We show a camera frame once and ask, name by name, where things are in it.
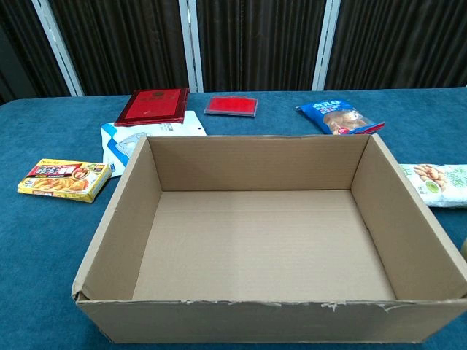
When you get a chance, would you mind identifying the white blue plastic pouch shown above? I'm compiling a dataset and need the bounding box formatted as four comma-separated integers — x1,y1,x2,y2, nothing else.
100,110,207,179

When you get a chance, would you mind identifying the white snack bag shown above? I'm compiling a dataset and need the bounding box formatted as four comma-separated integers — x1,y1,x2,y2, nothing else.
398,163,467,209

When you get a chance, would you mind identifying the white partition post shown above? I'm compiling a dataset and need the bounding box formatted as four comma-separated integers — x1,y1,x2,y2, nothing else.
31,0,85,98
178,0,204,93
312,0,342,91

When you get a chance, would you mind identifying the dark brown curtain panel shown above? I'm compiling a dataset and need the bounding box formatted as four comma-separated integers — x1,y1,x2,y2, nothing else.
49,0,189,96
324,0,467,91
196,0,327,92
0,0,70,105

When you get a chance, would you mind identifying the red ink pad case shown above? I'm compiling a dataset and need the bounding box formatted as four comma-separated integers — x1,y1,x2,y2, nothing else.
204,96,259,119

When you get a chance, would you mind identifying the open brown cardboard box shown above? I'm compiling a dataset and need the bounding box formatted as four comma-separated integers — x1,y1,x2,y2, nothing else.
72,133,467,344

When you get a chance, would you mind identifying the yellow curry box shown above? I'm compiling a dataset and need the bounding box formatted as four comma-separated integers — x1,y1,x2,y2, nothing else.
17,157,112,203

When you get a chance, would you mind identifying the red certificate book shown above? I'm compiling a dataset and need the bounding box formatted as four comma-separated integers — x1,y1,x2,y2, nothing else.
114,87,190,128

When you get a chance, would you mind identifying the blue snack bag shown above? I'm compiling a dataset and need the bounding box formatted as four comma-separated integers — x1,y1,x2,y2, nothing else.
296,98,386,136

